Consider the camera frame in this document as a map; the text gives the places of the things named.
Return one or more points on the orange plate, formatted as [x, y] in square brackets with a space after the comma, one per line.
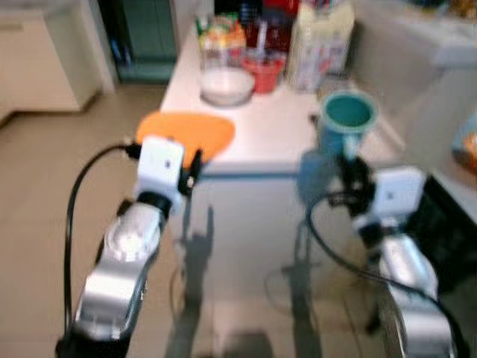
[186, 133]

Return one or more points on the teal cup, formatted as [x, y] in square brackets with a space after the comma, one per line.
[346, 123]

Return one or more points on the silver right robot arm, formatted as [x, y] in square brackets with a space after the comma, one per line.
[414, 291]

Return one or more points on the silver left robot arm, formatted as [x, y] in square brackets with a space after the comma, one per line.
[123, 253]

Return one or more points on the white table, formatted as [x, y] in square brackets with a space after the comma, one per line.
[246, 224]

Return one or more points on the white bowl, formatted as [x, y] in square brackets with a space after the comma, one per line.
[227, 88]

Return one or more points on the black crate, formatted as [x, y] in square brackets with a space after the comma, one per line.
[443, 224]

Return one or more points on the red cup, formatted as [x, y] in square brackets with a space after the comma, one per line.
[264, 74]

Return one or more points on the glass jar with colourful contents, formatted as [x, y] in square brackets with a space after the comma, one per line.
[220, 46]

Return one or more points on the white printed bag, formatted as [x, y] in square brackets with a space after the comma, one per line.
[320, 48]

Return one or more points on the orange bowl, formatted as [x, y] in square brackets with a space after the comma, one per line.
[471, 153]

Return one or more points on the dark green door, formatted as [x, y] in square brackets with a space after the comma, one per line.
[149, 37]

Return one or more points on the white counter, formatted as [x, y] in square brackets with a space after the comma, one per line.
[440, 67]

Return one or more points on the white cabinet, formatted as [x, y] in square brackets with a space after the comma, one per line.
[45, 60]

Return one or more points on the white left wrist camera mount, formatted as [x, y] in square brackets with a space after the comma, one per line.
[160, 164]

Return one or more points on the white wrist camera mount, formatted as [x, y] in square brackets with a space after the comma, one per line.
[399, 190]
[160, 164]

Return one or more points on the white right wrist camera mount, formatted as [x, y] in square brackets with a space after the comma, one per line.
[399, 190]

